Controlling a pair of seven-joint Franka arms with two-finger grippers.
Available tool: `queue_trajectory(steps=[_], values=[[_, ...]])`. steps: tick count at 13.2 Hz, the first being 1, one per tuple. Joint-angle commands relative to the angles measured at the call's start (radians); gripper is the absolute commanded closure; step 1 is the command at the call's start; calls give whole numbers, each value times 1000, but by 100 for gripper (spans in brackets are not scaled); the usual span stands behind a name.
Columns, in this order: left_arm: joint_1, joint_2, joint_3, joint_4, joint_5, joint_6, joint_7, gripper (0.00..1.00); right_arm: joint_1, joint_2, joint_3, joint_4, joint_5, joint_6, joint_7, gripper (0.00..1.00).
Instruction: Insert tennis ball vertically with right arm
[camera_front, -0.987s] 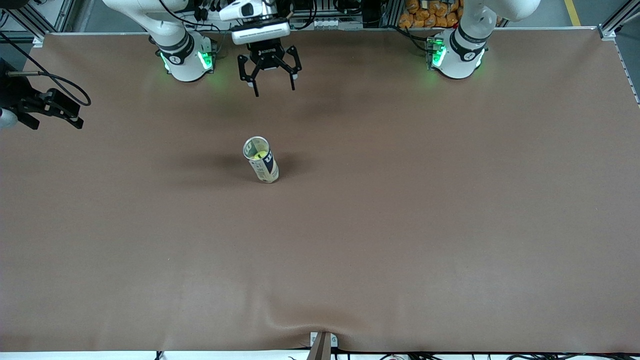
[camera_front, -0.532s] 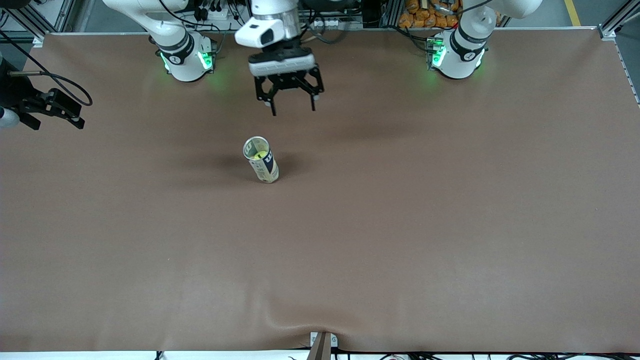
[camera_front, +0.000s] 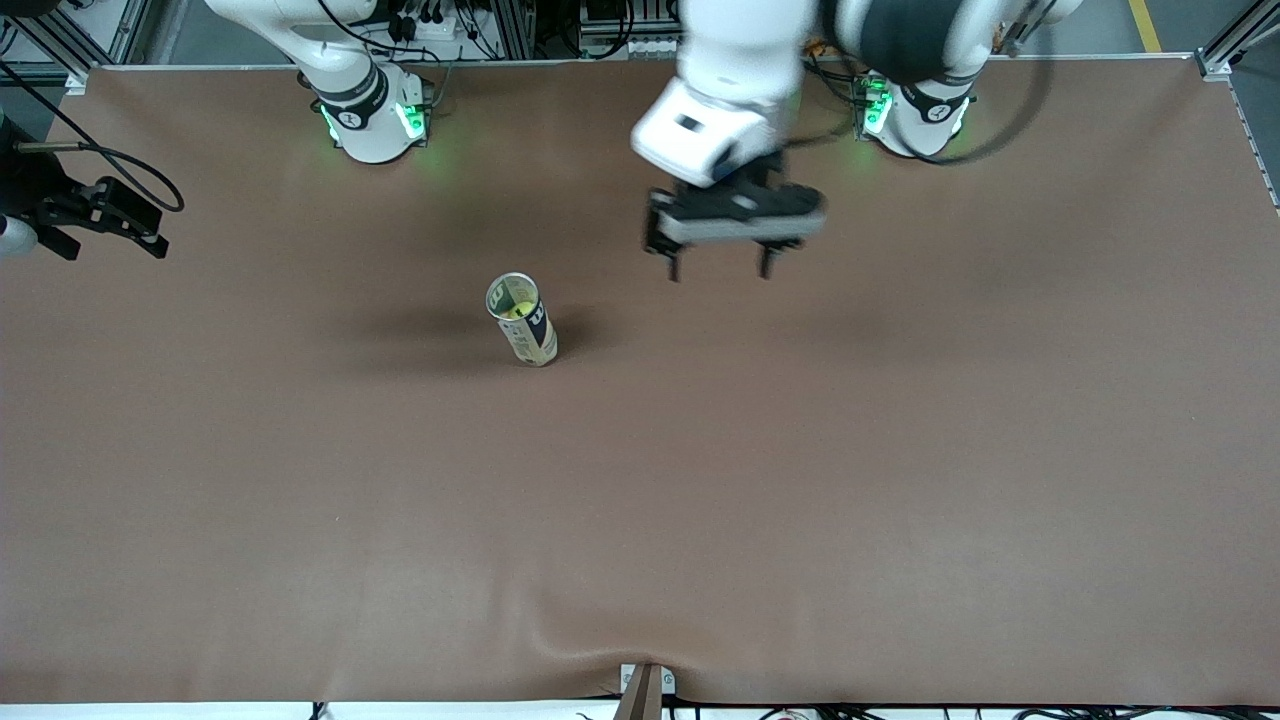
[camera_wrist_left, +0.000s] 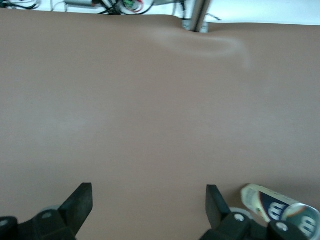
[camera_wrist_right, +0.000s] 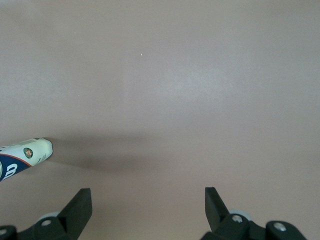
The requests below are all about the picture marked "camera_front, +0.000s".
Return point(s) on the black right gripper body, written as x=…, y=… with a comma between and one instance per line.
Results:
x=38, y=188

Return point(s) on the clear tennis ball can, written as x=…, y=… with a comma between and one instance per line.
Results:
x=535, y=340

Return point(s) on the tennis ball Wilson print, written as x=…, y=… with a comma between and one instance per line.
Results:
x=516, y=311

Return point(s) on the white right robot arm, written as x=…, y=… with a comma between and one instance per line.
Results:
x=360, y=110

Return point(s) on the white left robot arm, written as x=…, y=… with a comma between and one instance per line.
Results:
x=730, y=60

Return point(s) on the white terminal block strip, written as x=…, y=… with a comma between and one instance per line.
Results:
x=630, y=46

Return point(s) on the white power strip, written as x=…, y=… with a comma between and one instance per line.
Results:
x=440, y=48

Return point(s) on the aluminium frame corner profile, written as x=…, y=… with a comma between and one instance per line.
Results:
x=1212, y=66
x=72, y=82

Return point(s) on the metal table clamp bracket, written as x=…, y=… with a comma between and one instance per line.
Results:
x=645, y=695

